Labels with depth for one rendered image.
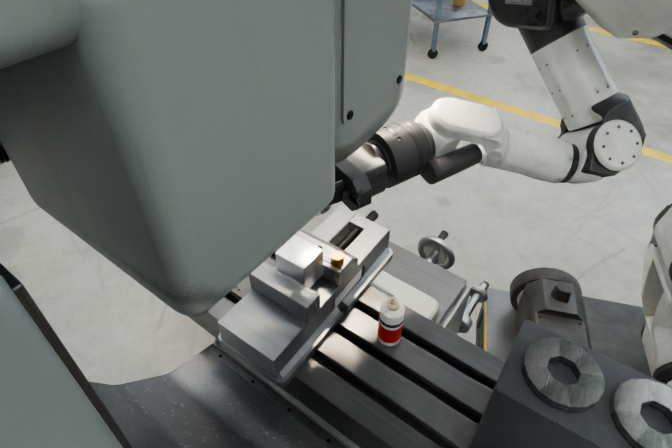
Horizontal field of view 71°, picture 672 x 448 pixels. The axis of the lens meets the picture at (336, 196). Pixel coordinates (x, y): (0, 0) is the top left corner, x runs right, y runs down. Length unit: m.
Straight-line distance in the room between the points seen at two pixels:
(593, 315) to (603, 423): 0.87
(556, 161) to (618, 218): 2.00
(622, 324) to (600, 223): 1.26
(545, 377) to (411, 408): 0.24
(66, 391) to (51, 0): 0.17
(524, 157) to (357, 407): 0.46
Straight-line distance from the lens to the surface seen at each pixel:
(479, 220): 2.51
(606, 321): 1.50
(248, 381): 0.91
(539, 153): 0.80
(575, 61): 0.85
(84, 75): 0.27
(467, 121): 0.73
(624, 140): 0.84
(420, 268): 1.23
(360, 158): 0.67
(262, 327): 0.80
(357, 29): 0.44
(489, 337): 1.56
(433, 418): 0.80
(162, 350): 2.05
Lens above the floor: 1.65
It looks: 41 degrees down
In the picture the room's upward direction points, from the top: straight up
